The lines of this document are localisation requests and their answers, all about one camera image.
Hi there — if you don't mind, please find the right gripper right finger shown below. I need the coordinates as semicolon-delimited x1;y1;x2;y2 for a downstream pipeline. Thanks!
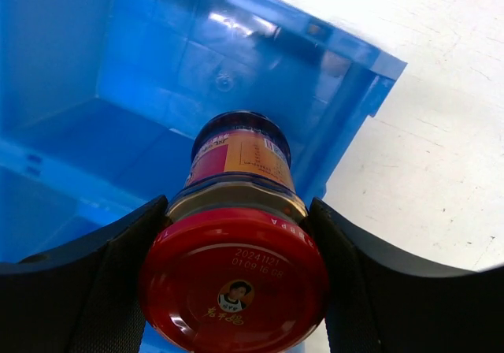
308;199;503;352

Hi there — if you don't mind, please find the middle blue storage bin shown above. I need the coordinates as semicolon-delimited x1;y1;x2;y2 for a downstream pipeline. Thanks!
1;134;192;352

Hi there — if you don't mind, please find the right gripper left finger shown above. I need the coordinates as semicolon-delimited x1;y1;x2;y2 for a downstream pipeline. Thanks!
1;195;168;352

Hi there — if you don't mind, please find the far blue storage bin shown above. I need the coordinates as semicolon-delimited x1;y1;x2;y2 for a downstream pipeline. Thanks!
1;0;406;200

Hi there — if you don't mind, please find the red-lid sauce jar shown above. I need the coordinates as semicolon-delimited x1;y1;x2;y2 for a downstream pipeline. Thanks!
139;110;329;352

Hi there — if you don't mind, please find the blue storage bin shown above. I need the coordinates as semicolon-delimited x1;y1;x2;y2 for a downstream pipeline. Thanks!
1;134;192;352
1;0;406;200

